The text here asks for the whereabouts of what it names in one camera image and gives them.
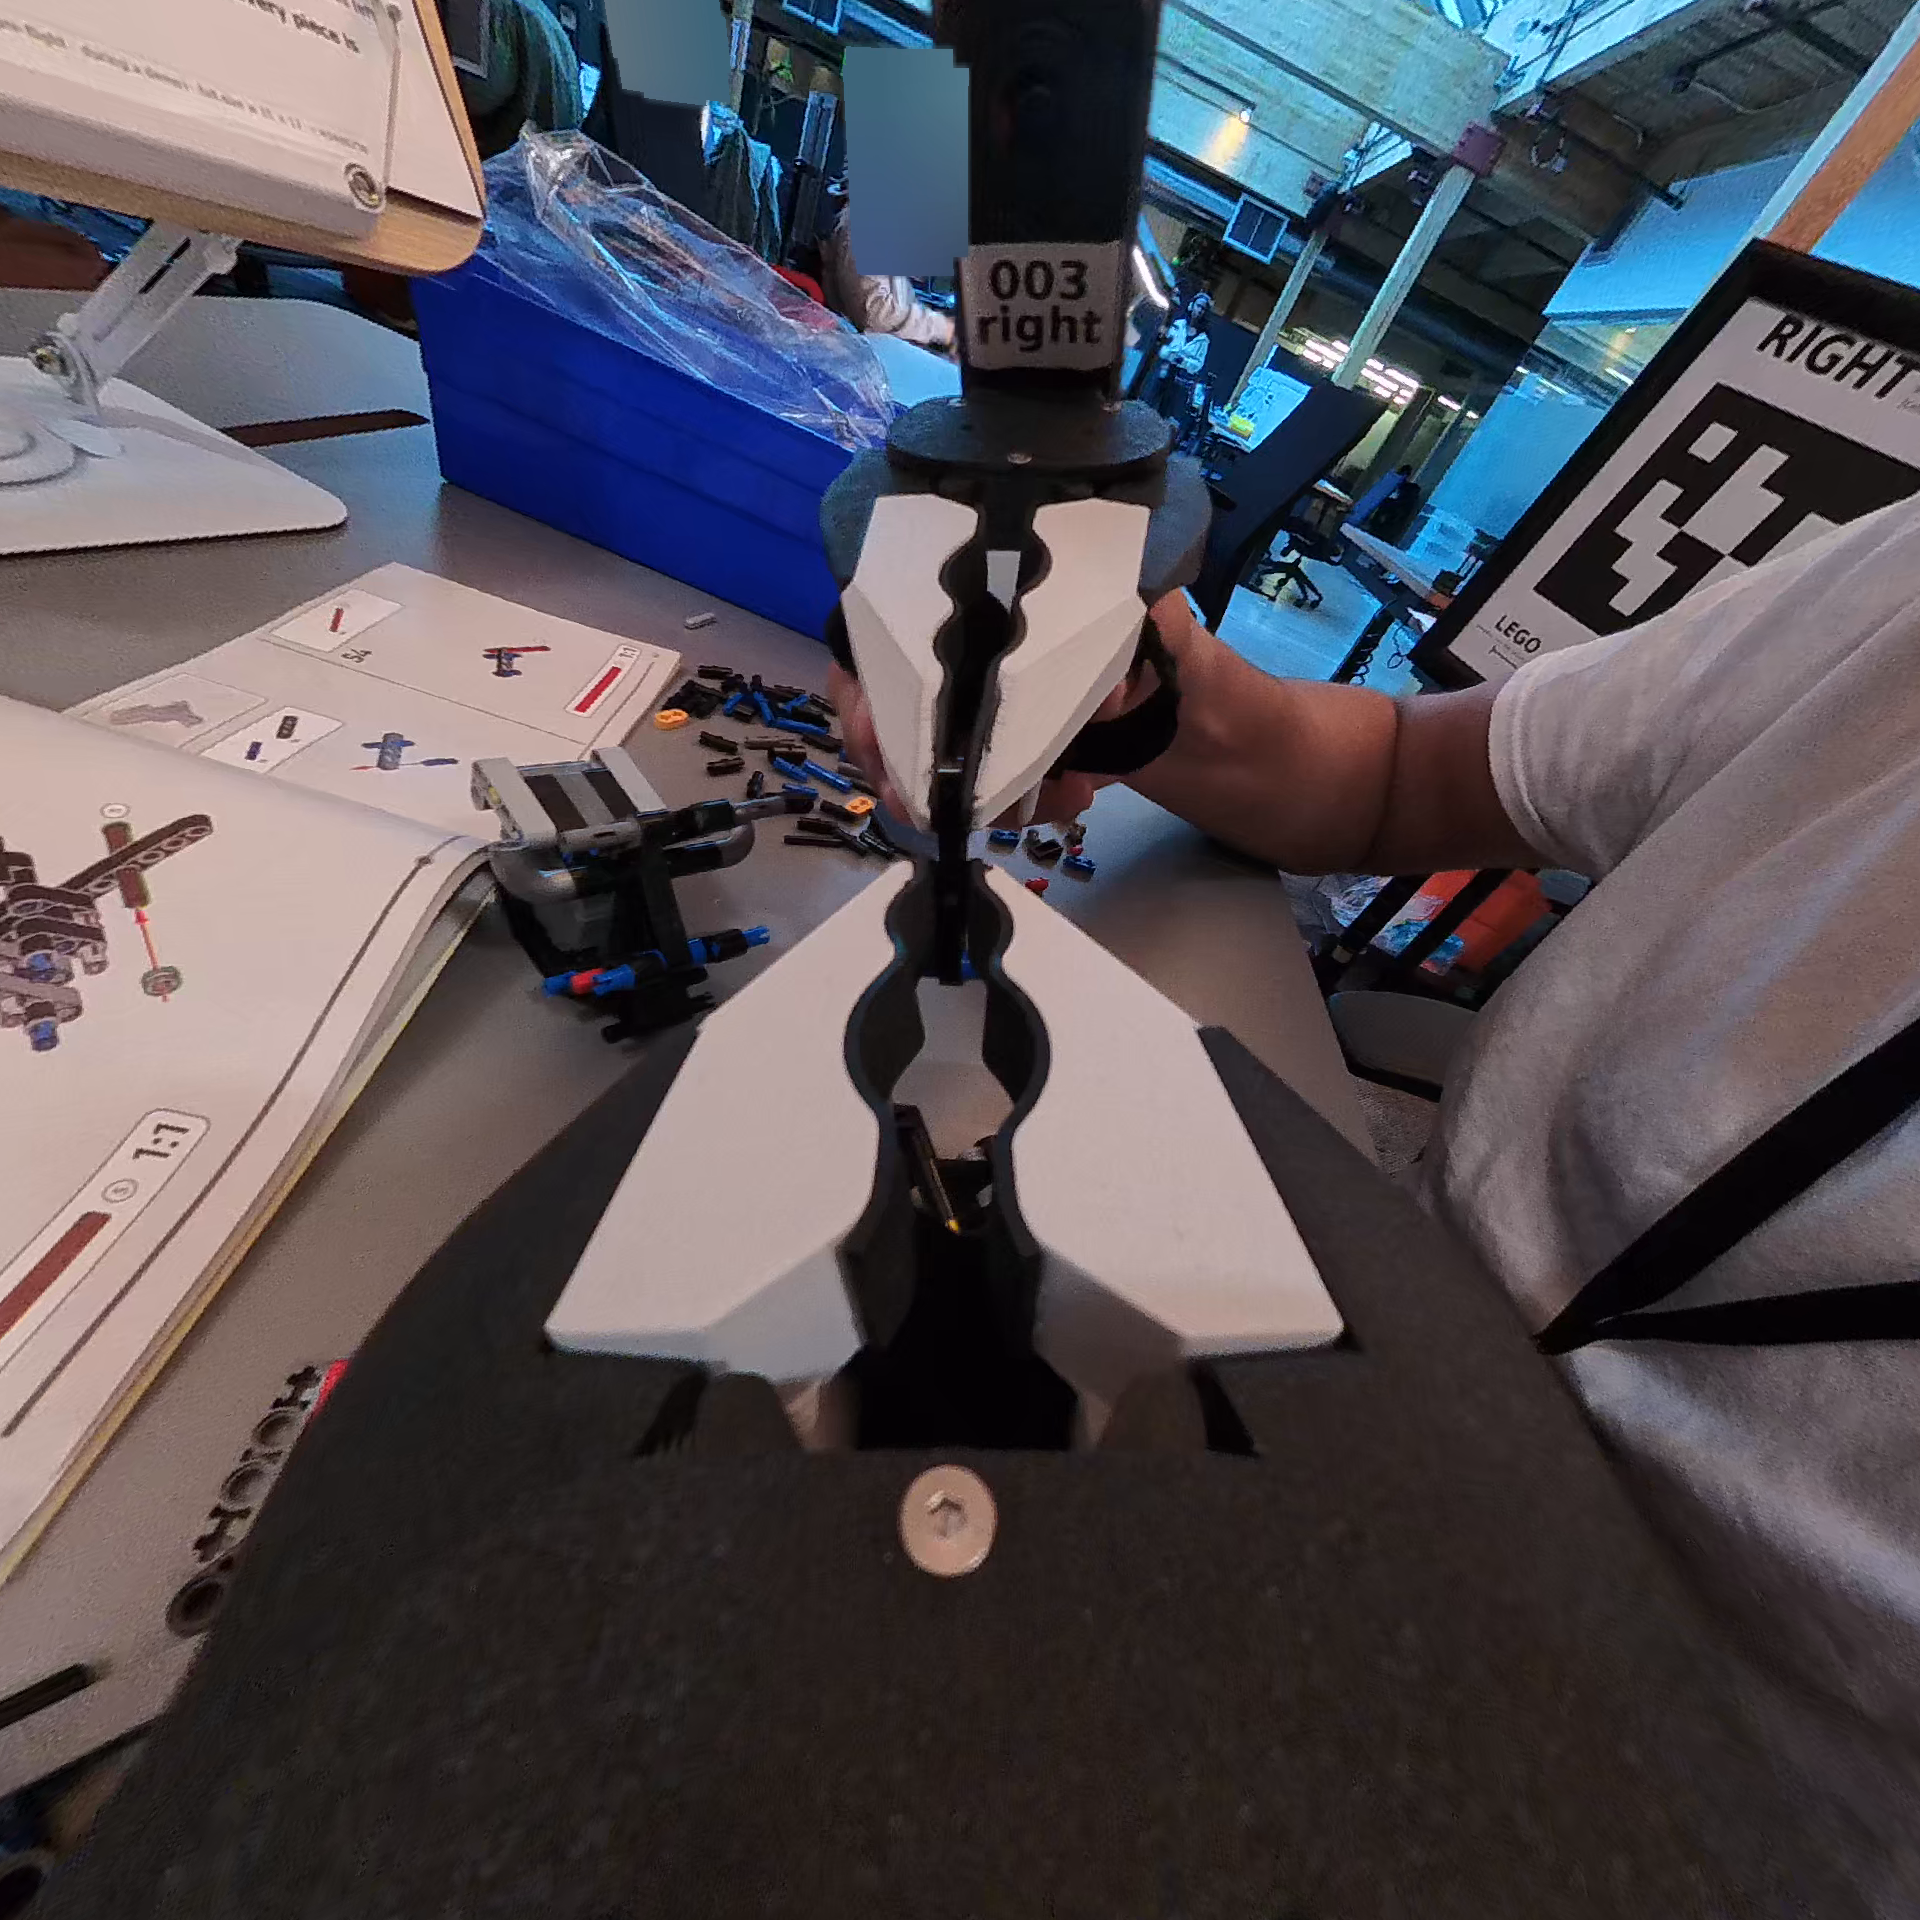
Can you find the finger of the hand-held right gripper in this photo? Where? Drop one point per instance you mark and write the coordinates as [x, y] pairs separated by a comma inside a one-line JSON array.
[[1074, 629], [894, 629]]

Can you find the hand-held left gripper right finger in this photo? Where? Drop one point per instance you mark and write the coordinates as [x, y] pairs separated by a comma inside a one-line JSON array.
[[1156, 1201]]

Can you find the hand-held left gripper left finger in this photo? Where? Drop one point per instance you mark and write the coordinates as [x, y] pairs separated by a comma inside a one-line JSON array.
[[721, 1201]]

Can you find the pile of small lego pins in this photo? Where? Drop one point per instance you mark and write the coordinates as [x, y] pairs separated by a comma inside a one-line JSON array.
[[765, 704]]

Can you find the grey motor lego assembly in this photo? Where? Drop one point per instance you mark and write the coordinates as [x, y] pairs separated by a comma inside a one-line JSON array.
[[556, 884]]

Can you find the lego instruction booklet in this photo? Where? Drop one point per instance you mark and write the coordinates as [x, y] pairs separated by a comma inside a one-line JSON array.
[[225, 1123]]

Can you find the black lego liftarm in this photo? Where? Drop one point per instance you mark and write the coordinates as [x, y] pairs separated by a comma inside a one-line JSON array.
[[242, 1516]]

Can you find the long black lego axle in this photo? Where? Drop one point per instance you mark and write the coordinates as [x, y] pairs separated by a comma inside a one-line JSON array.
[[45, 1691]]

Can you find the person's right hand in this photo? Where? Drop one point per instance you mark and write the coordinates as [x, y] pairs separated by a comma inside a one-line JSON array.
[[1229, 749]]

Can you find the blue plastic storage bin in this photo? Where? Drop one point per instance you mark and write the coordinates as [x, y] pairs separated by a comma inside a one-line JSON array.
[[601, 449]]

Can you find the clear plastic bag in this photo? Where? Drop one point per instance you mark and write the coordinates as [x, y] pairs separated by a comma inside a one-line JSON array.
[[676, 269]]

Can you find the instruction sheet on stand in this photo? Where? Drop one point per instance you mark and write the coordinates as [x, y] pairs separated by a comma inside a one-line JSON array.
[[435, 244]]

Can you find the black framed marker sign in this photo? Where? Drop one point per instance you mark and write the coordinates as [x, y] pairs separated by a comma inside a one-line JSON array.
[[1681, 494]]

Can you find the green jacket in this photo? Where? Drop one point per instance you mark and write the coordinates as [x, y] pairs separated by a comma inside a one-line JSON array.
[[518, 74]]

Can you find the person's white t-shirt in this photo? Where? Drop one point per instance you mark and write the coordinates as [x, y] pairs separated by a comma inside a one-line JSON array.
[[1725, 901]]

